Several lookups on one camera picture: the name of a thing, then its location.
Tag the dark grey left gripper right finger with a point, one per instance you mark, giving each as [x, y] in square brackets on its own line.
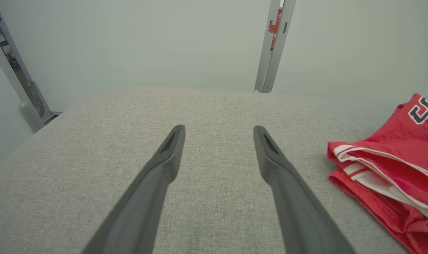
[295, 201]

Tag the red shorts with white stripes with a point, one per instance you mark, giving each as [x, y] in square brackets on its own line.
[393, 218]

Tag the orange sticker on post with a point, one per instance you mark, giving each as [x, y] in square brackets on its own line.
[278, 24]

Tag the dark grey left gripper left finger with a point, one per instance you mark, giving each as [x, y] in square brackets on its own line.
[143, 197]

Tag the grey aluminium partition post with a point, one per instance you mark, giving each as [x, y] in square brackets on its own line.
[266, 63]

